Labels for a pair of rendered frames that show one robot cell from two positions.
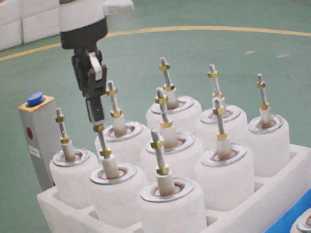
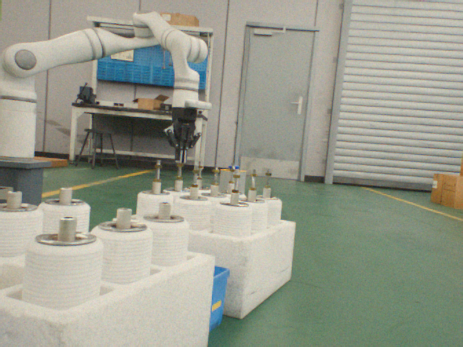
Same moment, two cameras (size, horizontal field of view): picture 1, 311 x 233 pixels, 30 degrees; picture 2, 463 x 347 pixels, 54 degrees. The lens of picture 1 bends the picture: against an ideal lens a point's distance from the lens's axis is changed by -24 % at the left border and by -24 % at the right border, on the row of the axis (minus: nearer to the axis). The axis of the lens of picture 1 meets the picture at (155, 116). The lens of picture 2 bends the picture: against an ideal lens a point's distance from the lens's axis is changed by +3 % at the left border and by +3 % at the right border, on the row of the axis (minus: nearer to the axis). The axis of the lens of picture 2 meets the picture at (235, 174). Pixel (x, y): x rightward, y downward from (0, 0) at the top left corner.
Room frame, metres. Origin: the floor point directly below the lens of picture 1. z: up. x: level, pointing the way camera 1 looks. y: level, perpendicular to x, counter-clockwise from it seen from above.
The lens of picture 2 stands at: (0.50, -1.16, 0.40)
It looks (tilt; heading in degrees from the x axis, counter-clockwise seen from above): 4 degrees down; 62
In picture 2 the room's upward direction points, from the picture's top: 5 degrees clockwise
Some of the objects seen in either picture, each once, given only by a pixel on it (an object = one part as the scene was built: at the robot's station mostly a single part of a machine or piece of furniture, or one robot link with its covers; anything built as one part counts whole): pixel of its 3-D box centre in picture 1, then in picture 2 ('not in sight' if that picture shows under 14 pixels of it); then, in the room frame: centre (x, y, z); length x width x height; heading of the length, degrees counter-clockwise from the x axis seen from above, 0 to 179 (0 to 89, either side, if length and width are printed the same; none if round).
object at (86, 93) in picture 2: not in sight; (87, 94); (1.36, 4.61, 0.87); 0.41 x 0.17 x 0.25; 61
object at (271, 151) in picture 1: (269, 170); (231, 239); (1.01, -0.18, 0.16); 0.10 x 0.10 x 0.18
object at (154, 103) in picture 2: not in sight; (150, 103); (2.16, 4.65, 0.87); 0.40 x 0.30 x 0.23; 137
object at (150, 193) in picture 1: (166, 191); (156, 193); (0.86, 0.01, 0.25); 0.08 x 0.08 x 0.01
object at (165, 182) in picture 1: (165, 183); (156, 188); (0.86, 0.01, 0.26); 0.02 x 0.02 x 0.03
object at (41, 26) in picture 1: (59, 15); not in sight; (3.73, 0.45, 0.09); 0.39 x 0.39 x 0.18; 65
